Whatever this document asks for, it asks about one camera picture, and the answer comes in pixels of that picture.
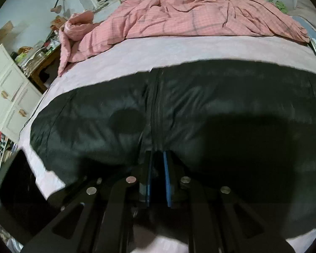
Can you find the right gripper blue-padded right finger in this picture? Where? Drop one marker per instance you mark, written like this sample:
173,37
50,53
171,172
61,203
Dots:
215,219

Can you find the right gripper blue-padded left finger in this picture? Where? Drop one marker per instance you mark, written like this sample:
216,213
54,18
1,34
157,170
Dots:
98,208

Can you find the black puffer jacket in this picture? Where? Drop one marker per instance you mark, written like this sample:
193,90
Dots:
249,126

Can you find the white drawer cabinet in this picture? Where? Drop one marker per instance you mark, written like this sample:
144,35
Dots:
18,97

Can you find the cluttered wooden desk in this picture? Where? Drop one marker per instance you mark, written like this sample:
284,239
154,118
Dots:
33,60

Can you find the cardboard box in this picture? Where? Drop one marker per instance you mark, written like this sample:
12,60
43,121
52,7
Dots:
6,29

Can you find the pink plaid duvet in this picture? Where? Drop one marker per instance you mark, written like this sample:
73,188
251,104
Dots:
81,38

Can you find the green patterned cloth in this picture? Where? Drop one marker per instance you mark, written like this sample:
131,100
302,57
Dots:
280,5

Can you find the beige pillow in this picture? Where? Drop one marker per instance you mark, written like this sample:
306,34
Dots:
306,11

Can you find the wall mounted lamp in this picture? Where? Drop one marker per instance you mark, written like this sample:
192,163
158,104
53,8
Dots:
57,7

